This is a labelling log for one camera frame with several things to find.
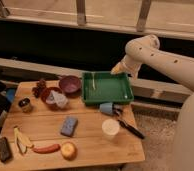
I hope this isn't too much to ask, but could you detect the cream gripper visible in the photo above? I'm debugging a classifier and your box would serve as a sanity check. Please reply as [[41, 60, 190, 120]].
[[111, 55, 141, 78]]

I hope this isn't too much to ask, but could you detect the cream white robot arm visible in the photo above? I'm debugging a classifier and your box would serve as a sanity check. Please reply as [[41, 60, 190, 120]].
[[111, 35, 194, 171]]

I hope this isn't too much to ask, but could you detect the purple bowl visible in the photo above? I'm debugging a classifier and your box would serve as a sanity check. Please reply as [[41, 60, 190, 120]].
[[59, 75, 81, 94]]

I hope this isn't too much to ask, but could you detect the red bowl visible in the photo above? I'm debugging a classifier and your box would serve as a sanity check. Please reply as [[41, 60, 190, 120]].
[[41, 87, 67, 110]]

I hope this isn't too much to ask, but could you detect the green plastic tray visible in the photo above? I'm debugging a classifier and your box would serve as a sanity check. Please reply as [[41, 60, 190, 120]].
[[82, 71, 134, 106]]

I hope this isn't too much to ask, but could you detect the light blue cup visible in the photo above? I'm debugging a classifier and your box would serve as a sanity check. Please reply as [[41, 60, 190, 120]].
[[99, 102, 113, 116]]

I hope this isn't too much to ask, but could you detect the white plastic cup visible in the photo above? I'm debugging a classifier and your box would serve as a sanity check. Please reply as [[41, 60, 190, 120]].
[[102, 119, 120, 139]]

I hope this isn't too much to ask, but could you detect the blue sponge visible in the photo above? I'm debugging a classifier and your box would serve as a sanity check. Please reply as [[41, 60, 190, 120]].
[[61, 117, 78, 137]]

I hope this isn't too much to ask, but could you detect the wooden table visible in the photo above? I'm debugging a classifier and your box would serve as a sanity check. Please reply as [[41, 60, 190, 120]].
[[0, 82, 145, 171]]

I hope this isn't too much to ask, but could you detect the red yellow apple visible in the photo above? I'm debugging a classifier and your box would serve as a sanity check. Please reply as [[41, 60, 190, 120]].
[[61, 142, 77, 160]]

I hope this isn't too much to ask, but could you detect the small dark lidded jar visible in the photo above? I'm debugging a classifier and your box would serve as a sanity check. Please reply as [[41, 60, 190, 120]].
[[18, 98, 33, 113]]

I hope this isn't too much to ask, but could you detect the red sausage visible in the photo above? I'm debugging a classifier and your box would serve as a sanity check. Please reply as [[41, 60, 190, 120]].
[[32, 144, 60, 154]]

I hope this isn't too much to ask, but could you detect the blue object behind table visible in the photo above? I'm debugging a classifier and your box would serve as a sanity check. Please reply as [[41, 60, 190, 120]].
[[6, 88, 16, 102]]

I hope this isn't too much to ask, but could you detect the yellow banana peel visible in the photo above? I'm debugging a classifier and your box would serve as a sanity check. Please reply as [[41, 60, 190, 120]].
[[14, 126, 33, 155]]

